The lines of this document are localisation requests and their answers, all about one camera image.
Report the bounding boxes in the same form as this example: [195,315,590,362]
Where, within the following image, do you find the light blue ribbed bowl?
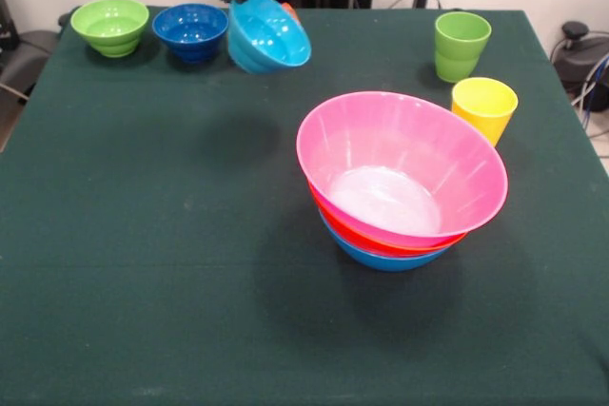
[226,0,313,76]

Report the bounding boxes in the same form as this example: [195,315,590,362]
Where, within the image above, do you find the green ribbed bowl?
[69,0,151,59]

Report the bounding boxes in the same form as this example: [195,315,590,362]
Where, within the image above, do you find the green cup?
[434,10,493,84]

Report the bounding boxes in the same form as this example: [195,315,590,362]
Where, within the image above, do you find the large pink bowl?
[296,90,509,249]

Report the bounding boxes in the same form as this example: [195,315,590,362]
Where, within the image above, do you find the yellow cup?
[450,76,520,149]

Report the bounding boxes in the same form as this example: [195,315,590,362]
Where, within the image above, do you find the large orange bowl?
[308,182,470,258]

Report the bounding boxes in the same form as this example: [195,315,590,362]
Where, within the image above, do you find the large blue bowl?
[319,213,458,273]

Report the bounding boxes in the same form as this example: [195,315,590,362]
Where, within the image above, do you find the dark blue ribbed bowl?
[151,2,230,64]

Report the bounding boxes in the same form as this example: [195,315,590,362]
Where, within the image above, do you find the dark green tablecloth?
[0,5,609,406]

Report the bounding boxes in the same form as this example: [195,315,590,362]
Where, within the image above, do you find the bundle of floor cables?
[570,51,609,160]

